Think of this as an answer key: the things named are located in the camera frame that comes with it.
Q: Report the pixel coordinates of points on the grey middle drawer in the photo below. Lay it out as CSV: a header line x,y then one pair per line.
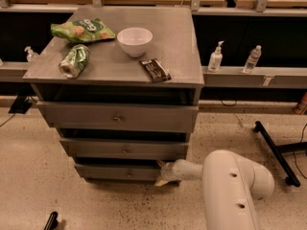
x,y
123,149

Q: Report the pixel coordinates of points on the black stand base legs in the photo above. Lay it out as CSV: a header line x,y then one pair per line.
x,y
279,150

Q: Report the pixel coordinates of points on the grey drawer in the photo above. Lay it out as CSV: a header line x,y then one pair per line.
x,y
123,149
118,172
119,116

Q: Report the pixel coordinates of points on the black floor box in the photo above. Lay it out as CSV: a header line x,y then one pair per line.
x,y
20,105

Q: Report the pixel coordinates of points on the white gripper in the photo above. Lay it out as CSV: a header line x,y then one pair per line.
x,y
168,172

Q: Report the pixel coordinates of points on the green chip bag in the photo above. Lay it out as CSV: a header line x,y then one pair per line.
x,y
83,31

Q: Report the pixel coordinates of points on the white bowl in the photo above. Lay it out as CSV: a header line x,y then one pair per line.
x,y
134,41

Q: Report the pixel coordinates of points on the grey top drawer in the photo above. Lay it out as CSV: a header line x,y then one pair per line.
x,y
119,116

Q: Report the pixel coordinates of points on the black object at floor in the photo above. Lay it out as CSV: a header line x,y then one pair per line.
x,y
52,221

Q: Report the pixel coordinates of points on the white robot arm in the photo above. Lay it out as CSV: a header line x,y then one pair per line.
x,y
230,185

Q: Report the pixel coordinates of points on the grey drawer cabinet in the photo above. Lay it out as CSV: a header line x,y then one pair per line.
x,y
113,77

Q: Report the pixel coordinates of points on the black snack wrapper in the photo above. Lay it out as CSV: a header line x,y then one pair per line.
x,y
155,70

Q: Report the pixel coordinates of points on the small clear pump bottle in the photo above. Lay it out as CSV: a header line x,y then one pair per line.
x,y
31,54

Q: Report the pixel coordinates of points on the green soda can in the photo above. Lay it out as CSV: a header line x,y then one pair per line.
x,y
74,61

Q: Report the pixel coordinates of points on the white pump sanitizer bottle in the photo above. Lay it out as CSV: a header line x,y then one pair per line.
x,y
216,58

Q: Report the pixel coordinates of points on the clear water bottle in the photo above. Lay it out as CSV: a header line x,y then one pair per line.
x,y
252,60

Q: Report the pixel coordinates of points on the grey bottom drawer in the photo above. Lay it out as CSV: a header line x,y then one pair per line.
x,y
118,172

